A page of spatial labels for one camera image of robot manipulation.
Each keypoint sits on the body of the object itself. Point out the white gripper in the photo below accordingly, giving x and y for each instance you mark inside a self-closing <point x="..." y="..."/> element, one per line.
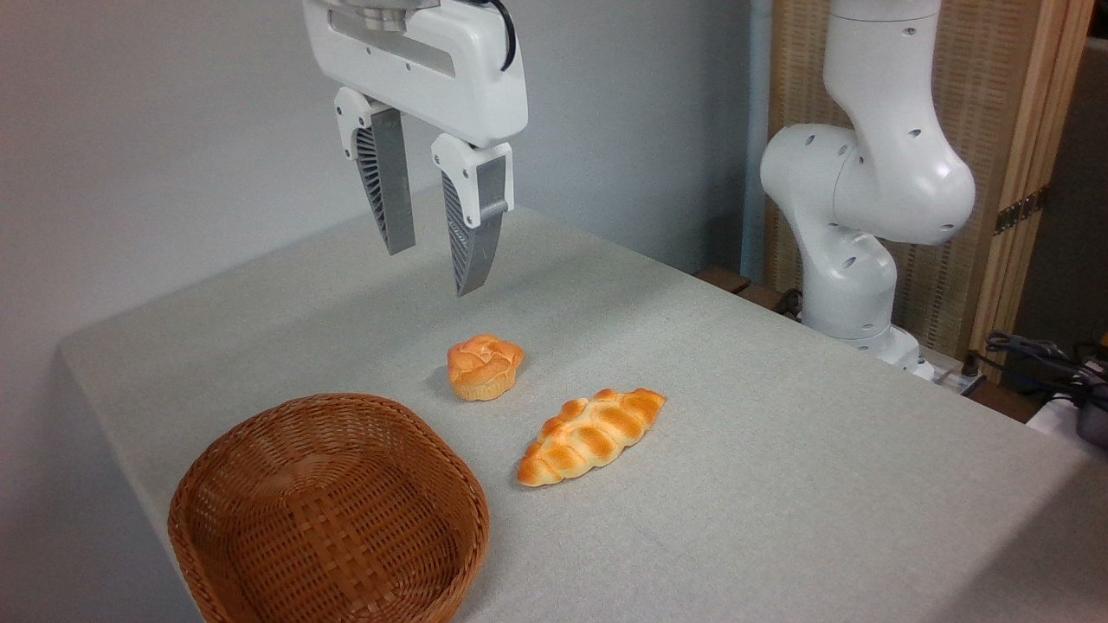
<point x="450" y="78"/>

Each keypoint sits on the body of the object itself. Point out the round orange bread bun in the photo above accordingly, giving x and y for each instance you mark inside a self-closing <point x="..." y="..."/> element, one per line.
<point x="483" y="365"/>

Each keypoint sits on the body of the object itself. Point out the long braided bread loaf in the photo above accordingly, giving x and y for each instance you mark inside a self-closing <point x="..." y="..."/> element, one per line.
<point x="593" y="435"/>

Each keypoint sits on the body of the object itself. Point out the brown wicker basket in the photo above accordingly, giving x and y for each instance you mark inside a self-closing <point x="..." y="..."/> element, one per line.
<point x="329" y="519"/>

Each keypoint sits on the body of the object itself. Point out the grey tablecloth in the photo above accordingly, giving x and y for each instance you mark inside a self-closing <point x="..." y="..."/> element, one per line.
<point x="779" y="484"/>

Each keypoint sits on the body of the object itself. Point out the bamboo folding screen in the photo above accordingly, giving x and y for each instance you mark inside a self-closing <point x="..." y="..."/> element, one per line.
<point x="995" y="104"/>

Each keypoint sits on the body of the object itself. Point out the brass screen hinge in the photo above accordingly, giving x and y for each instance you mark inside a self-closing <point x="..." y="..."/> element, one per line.
<point x="1020" y="210"/>

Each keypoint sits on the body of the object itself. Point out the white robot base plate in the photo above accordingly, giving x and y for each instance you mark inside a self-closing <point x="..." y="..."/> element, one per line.
<point x="948" y="374"/>

